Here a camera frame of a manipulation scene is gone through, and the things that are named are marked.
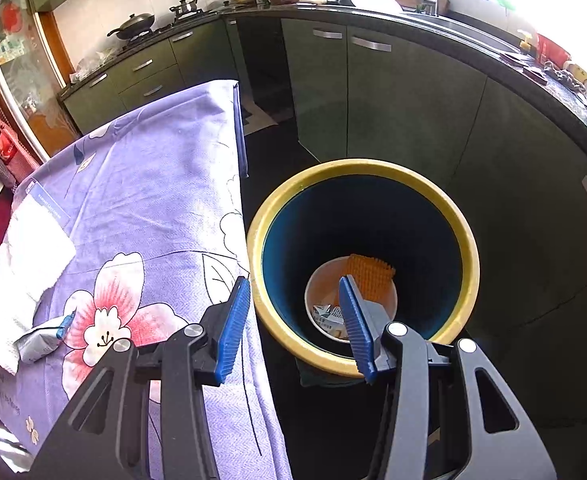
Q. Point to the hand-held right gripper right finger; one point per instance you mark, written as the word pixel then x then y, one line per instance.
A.
pixel 356 330

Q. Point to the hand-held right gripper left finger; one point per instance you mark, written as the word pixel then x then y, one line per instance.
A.
pixel 233 330

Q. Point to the yellow-rimmed blue trash bin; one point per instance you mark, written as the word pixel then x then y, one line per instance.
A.
pixel 268 240

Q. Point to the crumpled wrapper in bin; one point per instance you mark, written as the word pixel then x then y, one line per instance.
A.
pixel 328 317

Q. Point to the white crumpled paper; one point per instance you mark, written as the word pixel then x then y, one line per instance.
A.
pixel 28 255

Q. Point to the orange mesh pad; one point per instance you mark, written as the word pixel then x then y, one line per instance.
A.
pixel 371 272

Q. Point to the white paper bowl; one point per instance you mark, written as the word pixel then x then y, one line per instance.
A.
pixel 323 280

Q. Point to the grey snack packet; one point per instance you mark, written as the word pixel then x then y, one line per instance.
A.
pixel 38 342

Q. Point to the purple floral tablecloth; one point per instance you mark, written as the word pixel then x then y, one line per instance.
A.
pixel 148 185

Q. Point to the green kitchen cabinets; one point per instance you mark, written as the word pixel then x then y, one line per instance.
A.
pixel 413 100

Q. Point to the black wok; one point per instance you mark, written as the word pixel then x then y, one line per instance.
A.
pixel 133 24

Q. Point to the gas stove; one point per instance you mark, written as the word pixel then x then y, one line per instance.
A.
pixel 168 27

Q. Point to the steel pot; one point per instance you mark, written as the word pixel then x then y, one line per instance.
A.
pixel 187 9

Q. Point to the white round basin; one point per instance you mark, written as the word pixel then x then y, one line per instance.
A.
pixel 373 1

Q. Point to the wooden sliding door frame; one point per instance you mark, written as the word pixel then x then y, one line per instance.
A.
pixel 48 85

